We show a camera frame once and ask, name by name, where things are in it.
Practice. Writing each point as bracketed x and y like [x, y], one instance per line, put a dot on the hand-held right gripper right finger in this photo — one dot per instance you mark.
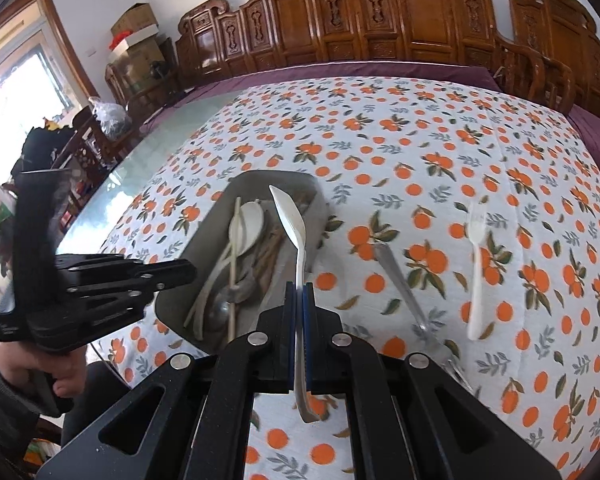
[310, 340]

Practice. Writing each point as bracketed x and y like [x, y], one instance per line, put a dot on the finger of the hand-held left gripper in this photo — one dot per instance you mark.
[125, 300]
[145, 270]

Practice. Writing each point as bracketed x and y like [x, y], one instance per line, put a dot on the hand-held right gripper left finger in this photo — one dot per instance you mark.
[292, 340]

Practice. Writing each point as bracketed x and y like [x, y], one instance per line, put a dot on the grey metal tray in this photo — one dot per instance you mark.
[195, 260]

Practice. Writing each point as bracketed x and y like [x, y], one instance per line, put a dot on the brown wooden chopstick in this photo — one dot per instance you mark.
[272, 247]
[274, 272]

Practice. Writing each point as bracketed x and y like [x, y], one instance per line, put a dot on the white plastic spoon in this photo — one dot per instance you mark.
[290, 225]
[252, 225]

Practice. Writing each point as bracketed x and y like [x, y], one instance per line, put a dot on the person's left forearm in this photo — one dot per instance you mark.
[0, 405]

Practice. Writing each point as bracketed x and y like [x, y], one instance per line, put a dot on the person's left hand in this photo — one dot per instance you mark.
[35, 362]

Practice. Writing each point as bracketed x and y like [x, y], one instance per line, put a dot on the person's dark trouser leg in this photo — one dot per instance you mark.
[100, 400]

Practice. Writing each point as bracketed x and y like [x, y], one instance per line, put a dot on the metal fork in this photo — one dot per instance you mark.
[400, 280]

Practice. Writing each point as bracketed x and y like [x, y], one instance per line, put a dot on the clear plastic bag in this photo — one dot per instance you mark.
[111, 119]

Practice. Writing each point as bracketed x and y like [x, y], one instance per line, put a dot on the white plastic fork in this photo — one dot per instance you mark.
[476, 280]

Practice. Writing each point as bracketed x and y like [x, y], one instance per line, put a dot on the carved wooden armchair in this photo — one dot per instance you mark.
[555, 50]
[140, 85]

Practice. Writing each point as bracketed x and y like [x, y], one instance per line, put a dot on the large brown cardboard box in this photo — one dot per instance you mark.
[147, 55]

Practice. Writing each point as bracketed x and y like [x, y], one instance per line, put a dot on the white box with red print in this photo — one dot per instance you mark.
[132, 39]

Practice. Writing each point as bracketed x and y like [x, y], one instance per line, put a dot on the orange print tablecloth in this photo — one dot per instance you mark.
[405, 125]

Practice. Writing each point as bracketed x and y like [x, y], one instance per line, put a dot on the purple bench cushion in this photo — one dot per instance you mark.
[330, 71]

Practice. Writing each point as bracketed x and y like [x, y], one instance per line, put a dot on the carved wooden bench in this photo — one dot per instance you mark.
[355, 15]

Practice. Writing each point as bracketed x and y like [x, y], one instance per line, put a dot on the purple armchair cushion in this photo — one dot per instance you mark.
[595, 140]

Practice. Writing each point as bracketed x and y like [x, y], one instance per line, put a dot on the wooden frame window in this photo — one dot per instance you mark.
[25, 75]

